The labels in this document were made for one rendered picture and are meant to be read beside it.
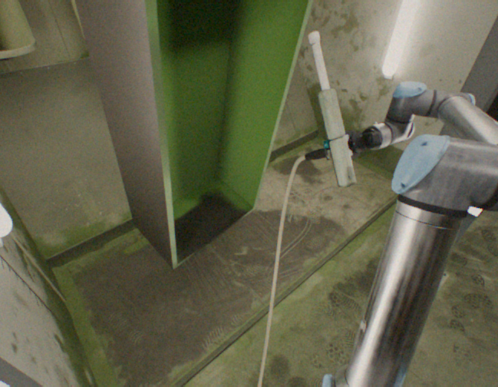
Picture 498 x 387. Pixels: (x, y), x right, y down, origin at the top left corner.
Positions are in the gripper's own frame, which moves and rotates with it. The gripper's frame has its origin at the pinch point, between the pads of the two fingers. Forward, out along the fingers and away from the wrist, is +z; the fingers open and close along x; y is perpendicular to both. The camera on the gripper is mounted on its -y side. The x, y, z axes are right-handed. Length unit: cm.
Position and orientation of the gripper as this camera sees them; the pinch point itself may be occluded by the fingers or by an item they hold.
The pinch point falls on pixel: (331, 150)
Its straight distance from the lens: 98.8
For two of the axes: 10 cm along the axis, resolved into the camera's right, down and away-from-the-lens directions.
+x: -2.6, -9.6, -1.3
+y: -3.7, -0.2, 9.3
